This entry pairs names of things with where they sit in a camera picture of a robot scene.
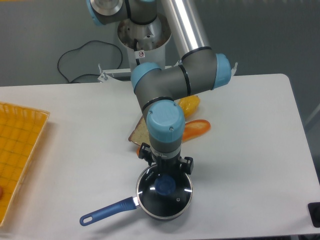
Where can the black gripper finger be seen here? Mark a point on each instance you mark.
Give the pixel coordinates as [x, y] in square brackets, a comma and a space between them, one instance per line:
[145, 153]
[187, 165]

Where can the wrapped bread slice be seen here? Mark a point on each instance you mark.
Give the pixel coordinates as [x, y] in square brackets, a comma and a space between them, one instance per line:
[140, 134]

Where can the blue handled saucepan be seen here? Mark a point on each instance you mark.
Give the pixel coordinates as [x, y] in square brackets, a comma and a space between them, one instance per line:
[127, 204]

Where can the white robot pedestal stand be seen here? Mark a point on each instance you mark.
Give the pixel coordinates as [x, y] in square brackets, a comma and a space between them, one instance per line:
[143, 43]

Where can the yellow plastic basket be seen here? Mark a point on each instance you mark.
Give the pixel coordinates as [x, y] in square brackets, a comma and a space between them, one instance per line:
[20, 130]

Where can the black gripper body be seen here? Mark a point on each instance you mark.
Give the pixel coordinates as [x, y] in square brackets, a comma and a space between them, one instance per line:
[167, 163]

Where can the yellow bell pepper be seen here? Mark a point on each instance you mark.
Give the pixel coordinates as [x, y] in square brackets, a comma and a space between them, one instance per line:
[189, 105]

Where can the glass lid blue knob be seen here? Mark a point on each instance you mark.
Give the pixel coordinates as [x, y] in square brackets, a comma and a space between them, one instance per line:
[164, 197]

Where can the black device at table edge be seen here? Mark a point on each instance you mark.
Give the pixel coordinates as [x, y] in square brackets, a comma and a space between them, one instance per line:
[314, 211]

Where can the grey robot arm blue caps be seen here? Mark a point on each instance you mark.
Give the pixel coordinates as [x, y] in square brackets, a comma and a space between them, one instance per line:
[157, 88]

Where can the orange baguette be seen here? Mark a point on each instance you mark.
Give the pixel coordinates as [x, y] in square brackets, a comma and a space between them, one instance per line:
[195, 128]

